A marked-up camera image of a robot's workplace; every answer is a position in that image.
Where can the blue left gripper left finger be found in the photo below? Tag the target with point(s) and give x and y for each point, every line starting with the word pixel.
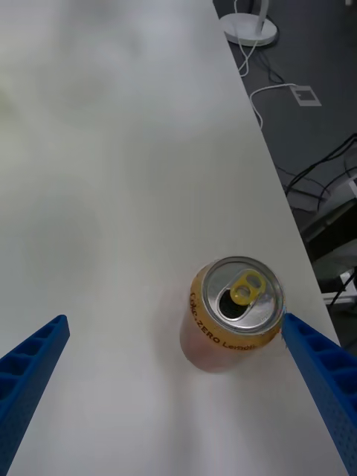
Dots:
pixel 26 375

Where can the yellow drink can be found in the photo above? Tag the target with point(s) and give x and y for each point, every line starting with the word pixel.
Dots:
pixel 230 316

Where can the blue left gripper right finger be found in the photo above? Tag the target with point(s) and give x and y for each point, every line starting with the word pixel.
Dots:
pixel 327 375

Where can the white round stand base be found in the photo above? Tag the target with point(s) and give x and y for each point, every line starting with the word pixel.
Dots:
pixel 248 26

